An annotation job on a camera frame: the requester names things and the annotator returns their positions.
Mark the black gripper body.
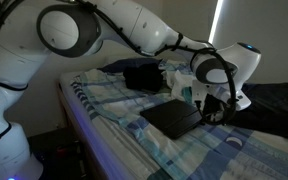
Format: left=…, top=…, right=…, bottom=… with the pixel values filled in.
left=201, top=93, right=231, bottom=116

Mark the black laptop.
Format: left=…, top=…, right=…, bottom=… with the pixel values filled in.
left=139, top=98, right=206, bottom=141

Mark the white crumpled cloth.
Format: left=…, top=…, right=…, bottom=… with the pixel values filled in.
left=163, top=66, right=197, bottom=102

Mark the blue plaid duvet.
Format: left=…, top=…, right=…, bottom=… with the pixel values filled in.
left=71, top=59, right=288, bottom=180

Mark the black garment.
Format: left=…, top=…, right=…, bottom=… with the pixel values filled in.
left=227, top=82, right=288, bottom=145

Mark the black bag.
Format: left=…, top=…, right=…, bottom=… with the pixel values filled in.
left=122, top=63, right=165, bottom=93

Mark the dark blue pillow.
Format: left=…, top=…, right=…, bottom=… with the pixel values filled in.
left=98, top=57, right=163, bottom=75

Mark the grey window blind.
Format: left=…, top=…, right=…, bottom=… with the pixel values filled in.
left=210, top=0, right=288, bottom=85

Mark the white mattress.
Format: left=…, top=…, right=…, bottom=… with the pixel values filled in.
left=57, top=69, right=163, bottom=180

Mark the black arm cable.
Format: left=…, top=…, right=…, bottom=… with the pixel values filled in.
left=0, top=0, right=239, bottom=127

